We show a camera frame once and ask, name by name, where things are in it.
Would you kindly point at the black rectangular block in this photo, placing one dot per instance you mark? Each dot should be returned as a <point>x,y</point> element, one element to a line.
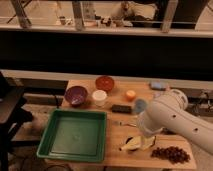
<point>121,109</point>

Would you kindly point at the bunch of dark grapes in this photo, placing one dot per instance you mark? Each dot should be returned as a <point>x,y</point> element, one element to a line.
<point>172,154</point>

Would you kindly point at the small metal fork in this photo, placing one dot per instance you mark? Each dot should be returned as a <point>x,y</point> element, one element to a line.
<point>125,124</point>

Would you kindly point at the white plastic cup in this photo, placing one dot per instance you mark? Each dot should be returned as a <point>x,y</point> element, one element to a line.
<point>99,97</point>

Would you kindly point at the orange round fruit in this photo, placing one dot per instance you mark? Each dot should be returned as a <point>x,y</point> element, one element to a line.
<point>130,95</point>

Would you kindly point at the yellow banana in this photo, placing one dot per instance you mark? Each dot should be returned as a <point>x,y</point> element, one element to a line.
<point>138,142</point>

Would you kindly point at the green plastic tray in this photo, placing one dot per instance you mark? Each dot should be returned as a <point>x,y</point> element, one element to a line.
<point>74,135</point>

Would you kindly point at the black side table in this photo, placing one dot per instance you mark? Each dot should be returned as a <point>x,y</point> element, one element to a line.
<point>12,117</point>

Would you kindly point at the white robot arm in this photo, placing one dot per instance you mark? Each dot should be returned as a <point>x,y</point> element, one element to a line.
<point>169,111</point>

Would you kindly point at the red-orange bowl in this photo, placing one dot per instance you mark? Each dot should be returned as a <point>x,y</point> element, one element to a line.
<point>105,83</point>

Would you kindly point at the purple bowl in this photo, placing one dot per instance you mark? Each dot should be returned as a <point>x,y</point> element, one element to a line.
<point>76,95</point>

